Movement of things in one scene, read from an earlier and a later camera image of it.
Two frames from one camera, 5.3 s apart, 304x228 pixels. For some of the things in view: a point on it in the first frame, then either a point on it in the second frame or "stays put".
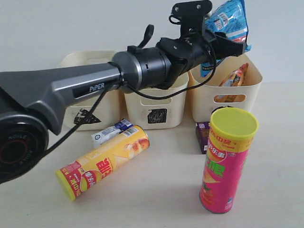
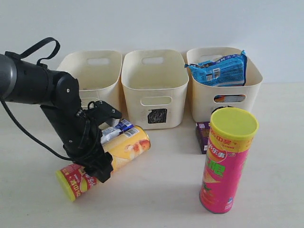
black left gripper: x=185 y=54 → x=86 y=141
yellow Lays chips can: x=73 y=179 stays put
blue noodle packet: x=230 y=19 → x=230 y=71
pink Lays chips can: x=232 y=131 stays put
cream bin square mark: x=146 y=113 stays put
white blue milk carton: x=110 y=132 stays put
